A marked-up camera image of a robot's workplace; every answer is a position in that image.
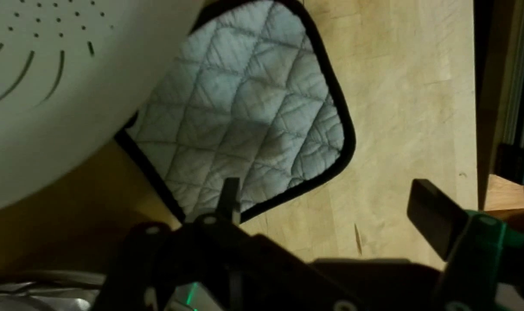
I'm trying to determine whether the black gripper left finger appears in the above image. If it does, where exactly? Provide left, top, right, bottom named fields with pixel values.
left=215, top=176, right=244, bottom=224

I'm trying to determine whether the black-edged white quilted mat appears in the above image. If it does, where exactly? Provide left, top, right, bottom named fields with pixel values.
left=113, top=0, right=359, bottom=224

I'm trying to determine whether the white ceramic bowl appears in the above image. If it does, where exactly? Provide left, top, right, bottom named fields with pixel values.
left=0, top=0, right=210, bottom=217

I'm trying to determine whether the steel bowl with utensils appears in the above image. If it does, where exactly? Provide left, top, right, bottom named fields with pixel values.
left=0, top=267, right=113, bottom=311

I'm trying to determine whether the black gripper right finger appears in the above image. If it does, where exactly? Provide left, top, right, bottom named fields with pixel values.
left=405, top=176, right=478, bottom=264

